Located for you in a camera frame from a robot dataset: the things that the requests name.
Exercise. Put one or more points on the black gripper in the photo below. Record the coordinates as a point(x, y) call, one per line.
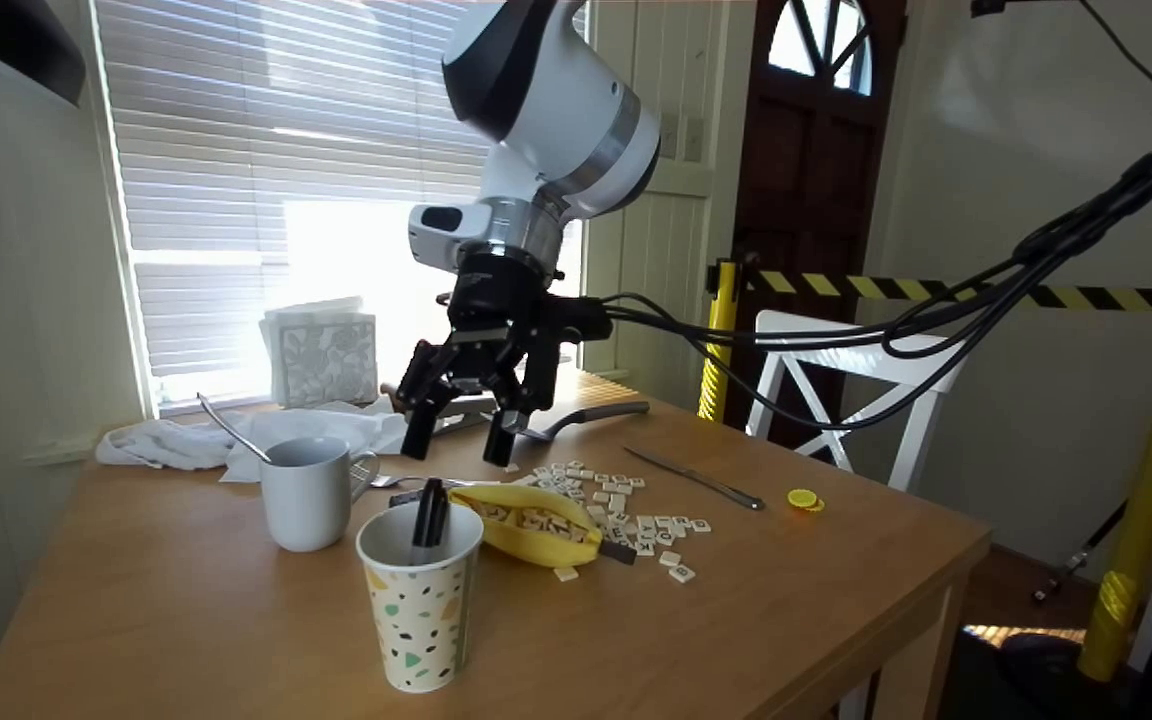
point(503, 309)

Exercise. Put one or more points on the black marker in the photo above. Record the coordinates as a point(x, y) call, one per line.
point(428, 515)

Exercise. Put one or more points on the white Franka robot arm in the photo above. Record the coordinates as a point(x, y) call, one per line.
point(578, 123)

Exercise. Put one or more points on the speckled paper cup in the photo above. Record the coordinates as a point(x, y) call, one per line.
point(416, 613)

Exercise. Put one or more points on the black spatula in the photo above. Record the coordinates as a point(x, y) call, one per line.
point(580, 417)

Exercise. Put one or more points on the yellow banana-shaped pouch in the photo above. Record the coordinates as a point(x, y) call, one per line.
point(528, 522)

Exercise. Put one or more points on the patterned tissue box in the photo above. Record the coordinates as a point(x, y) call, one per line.
point(322, 353)

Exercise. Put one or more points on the white ceramic mug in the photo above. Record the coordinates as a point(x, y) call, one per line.
point(304, 502)

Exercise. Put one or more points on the pile of letter tiles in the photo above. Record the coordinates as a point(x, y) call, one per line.
point(638, 525)

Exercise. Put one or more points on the black flat bar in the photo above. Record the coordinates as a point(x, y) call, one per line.
point(617, 550)

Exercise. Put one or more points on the metal butter knife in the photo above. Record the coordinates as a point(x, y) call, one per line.
point(692, 478)

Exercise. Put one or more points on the metal spoon in mug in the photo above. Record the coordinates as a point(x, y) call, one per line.
point(232, 429)

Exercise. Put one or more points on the crumpled white cloth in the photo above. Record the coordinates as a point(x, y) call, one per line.
point(201, 443)

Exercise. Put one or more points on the small yellow cap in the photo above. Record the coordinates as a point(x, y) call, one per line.
point(806, 499)

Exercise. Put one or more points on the white window blind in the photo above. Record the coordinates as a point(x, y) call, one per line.
point(228, 135)

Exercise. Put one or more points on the yellow black striped tape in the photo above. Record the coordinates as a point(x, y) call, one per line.
point(817, 286)

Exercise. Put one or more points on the white wooden chair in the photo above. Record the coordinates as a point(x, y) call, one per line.
point(857, 362)

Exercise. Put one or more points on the dark brown door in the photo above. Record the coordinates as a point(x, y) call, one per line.
point(800, 174)

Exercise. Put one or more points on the short yellow safety post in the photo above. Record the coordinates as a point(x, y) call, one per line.
point(719, 346)

